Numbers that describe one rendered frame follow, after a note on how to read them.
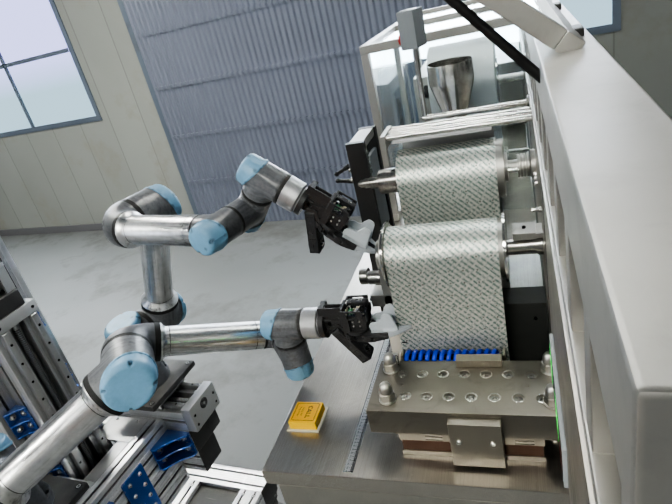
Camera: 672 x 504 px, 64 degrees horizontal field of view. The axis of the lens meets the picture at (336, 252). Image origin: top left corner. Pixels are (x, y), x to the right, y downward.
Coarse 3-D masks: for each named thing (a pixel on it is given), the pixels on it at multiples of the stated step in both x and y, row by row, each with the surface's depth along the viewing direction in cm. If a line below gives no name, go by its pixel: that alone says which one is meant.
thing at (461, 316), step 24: (408, 288) 117; (432, 288) 116; (456, 288) 114; (480, 288) 113; (408, 312) 120; (432, 312) 119; (456, 312) 117; (480, 312) 115; (504, 312) 114; (408, 336) 124; (432, 336) 122; (456, 336) 120; (480, 336) 118; (504, 336) 117
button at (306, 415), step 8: (296, 408) 132; (304, 408) 131; (312, 408) 131; (320, 408) 130; (296, 416) 129; (304, 416) 129; (312, 416) 128; (320, 416) 130; (296, 424) 128; (304, 424) 127; (312, 424) 127
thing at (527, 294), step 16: (512, 288) 126; (528, 288) 125; (544, 288) 123; (512, 304) 121; (528, 304) 120; (544, 304) 119; (512, 320) 123; (528, 320) 122; (544, 320) 120; (512, 336) 125; (528, 336) 124; (544, 336) 122; (512, 352) 127; (528, 352) 126; (544, 352) 124
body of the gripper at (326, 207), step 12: (312, 192) 120; (324, 192) 121; (336, 192) 123; (300, 204) 120; (312, 204) 122; (324, 204) 121; (336, 204) 121; (348, 204) 122; (324, 216) 120; (336, 216) 119; (348, 216) 118; (324, 228) 122; (336, 228) 122
